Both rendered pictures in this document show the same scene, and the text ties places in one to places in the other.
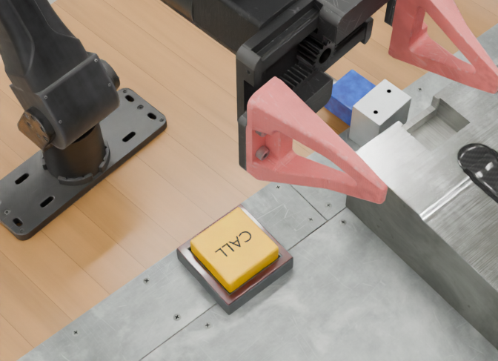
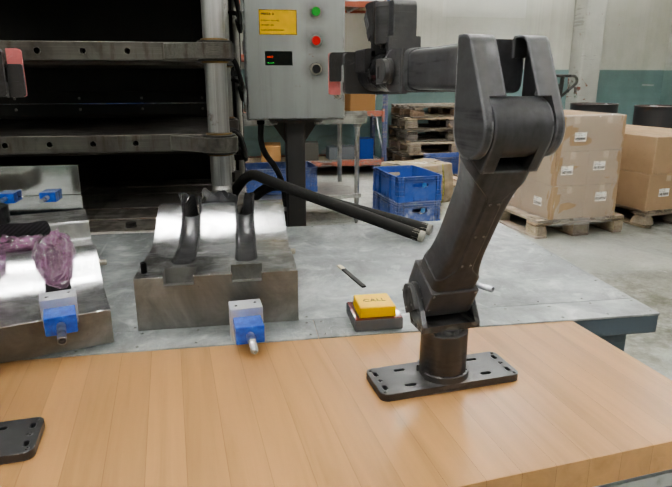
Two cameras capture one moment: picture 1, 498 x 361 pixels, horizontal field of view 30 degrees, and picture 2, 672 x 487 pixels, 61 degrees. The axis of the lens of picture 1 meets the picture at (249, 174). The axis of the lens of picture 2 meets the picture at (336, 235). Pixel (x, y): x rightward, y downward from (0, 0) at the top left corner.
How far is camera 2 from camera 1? 1.35 m
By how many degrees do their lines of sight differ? 105
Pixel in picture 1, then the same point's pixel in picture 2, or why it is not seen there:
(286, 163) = not seen: hidden behind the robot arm
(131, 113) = (389, 379)
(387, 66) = (195, 358)
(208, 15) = not seen: hidden behind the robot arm
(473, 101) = (217, 268)
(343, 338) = (345, 294)
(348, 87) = (249, 322)
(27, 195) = (484, 365)
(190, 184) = (373, 350)
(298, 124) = not seen: hidden behind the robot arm
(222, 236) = (377, 302)
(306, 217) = (322, 322)
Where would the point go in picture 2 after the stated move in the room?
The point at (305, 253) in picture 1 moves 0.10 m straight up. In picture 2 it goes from (336, 314) to (336, 259)
